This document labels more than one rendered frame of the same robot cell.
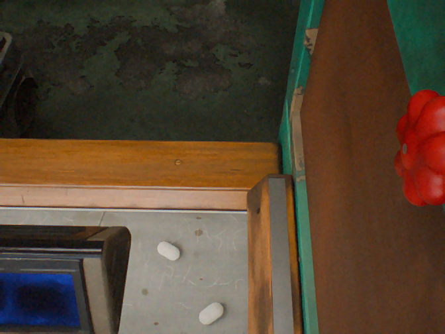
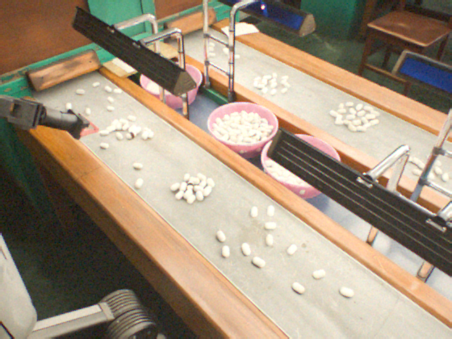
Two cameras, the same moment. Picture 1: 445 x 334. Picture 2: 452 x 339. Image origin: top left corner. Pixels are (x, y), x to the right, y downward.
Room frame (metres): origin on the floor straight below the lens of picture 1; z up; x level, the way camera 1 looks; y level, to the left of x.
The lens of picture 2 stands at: (0.78, 1.51, 1.71)
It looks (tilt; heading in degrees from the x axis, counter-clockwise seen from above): 43 degrees down; 226
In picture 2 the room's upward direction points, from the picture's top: straight up
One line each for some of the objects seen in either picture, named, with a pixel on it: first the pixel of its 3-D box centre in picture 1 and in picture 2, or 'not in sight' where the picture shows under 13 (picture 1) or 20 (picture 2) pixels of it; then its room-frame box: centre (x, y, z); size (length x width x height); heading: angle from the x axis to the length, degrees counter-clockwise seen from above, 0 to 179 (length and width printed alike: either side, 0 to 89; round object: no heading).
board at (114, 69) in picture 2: not in sight; (142, 59); (-0.18, 0.00, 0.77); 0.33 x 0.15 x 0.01; 178
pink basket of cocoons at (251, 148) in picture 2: not in sight; (242, 131); (-0.15, 0.66, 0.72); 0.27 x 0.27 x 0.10
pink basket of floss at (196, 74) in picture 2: not in sight; (172, 86); (-0.17, 0.22, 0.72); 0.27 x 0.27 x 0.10
